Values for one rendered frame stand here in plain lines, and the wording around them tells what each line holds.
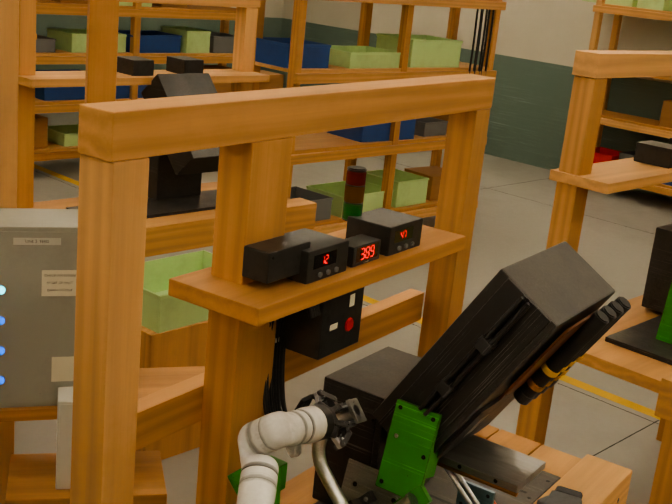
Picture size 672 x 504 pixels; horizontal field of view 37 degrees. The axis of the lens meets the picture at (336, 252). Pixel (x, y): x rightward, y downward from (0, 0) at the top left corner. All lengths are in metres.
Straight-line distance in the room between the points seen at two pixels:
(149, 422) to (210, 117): 0.68
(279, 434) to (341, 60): 5.99
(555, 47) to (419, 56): 4.39
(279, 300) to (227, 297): 0.11
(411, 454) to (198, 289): 0.62
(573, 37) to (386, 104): 9.93
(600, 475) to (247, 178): 1.44
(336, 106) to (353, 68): 5.41
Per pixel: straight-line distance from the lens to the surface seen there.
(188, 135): 1.96
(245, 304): 2.08
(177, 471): 4.61
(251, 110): 2.09
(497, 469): 2.45
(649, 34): 11.93
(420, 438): 2.35
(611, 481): 3.02
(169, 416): 2.29
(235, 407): 2.31
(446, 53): 8.57
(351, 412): 2.23
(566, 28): 12.45
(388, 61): 8.02
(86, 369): 2.00
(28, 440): 4.87
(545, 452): 3.15
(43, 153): 9.66
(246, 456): 1.94
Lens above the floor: 2.24
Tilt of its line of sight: 16 degrees down
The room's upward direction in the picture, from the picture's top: 6 degrees clockwise
